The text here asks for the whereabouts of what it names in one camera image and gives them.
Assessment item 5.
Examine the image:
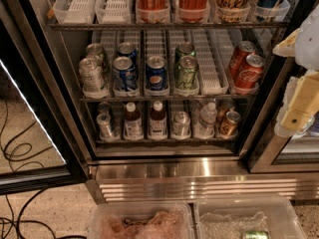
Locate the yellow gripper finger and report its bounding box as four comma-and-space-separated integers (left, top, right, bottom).
280, 71, 319, 131
272, 29, 299, 57

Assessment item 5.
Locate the green can front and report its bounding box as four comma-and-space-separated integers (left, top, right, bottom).
174, 56, 198, 91

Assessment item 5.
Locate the green can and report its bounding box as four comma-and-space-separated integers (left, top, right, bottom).
241, 230, 270, 239
174, 56, 198, 91
174, 42, 195, 62

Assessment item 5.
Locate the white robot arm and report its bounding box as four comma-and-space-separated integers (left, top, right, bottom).
272, 5, 319, 137

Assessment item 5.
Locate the red Coke can rear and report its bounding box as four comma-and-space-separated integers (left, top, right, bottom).
228, 41, 256, 79

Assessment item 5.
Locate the red Coke can front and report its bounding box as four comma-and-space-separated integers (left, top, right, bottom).
234, 54, 264, 89

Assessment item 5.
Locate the empty white tray middle shelf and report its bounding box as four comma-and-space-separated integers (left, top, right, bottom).
191, 30, 228, 95

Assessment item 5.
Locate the gold can bottom rear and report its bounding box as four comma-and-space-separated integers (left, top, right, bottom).
217, 99, 235, 121

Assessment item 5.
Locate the gold can bottom front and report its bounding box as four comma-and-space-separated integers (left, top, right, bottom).
218, 111, 241, 136

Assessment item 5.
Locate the green can rear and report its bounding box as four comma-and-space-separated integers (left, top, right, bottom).
174, 42, 195, 62

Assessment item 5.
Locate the steel fridge cabinet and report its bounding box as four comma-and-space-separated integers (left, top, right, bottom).
29, 0, 318, 203

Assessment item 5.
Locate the silver can bottom centre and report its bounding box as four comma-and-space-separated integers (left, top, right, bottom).
172, 112, 190, 137

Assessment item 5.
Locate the silver can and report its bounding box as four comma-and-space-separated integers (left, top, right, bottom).
96, 113, 115, 138
97, 102, 111, 114
172, 112, 190, 137

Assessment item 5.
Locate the blue Pepsi can centre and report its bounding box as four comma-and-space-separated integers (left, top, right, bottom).
146, 55, 166, 91

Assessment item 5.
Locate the blue pepsi can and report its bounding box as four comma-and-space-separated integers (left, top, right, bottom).
113, 57, 138, 92
146, 55, 166, 91
117, 42, 138, 64

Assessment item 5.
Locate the green can in bin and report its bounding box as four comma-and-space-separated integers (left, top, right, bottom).
241, 230, 270, 239

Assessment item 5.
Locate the blue Pepsi can rear left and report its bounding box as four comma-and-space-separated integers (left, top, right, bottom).
117, 42, 138, 64

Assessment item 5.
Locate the blue Pepsi can front left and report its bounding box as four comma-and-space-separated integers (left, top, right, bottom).
113, 57, 138, 92

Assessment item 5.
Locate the white Sprite can rear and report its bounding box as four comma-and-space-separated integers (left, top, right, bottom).
86, 43, 108, 67

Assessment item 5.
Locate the white sprite can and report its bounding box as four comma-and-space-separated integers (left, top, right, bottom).
86, 43, 108, 67
79, 58, 106, 93

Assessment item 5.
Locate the silver can bottom rear left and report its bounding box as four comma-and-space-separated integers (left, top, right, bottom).
97, 102, 111, 114

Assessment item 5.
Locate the silver can bottom front left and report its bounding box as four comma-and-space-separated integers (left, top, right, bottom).
96, 113, 115, 138

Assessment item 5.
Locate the white Sprite can front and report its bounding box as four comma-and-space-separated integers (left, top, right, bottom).
79, 58, 106, 93

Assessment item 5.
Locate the glass fridge door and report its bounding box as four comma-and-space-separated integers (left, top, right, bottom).
0, 0, 88, 194

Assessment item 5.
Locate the clear water bottle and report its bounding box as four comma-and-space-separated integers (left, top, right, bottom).
194, 102, 217, 139

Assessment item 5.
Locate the brown tea bottle right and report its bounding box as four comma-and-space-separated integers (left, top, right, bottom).
149, 101, 167, 139

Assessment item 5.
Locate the brown tea bottle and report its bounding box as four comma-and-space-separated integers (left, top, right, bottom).
124, 102, 144, 140
149, 101, 167, 139

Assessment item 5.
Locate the clear bin right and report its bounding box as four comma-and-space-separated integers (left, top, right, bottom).
193, 194, 306, 239

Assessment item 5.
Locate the clear bin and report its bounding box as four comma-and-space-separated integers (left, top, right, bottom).
87, 201, 194, 239
193, 194, 306, 239

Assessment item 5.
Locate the brown tea bottle left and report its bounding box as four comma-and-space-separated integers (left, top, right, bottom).
124, 102, 144, 140

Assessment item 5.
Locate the empty clear tray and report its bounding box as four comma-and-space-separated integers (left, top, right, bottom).
53, 0, 96, 24
95, 0, 133, 24

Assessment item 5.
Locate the clear bin left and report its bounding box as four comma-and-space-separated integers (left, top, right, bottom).
87, 201, 194, 239

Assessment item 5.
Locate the empty clear tray top left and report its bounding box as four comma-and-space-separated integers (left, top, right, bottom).
53, 0, 96, 24

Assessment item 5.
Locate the black floor cable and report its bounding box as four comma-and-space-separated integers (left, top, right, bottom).
0, 98, 88, 239

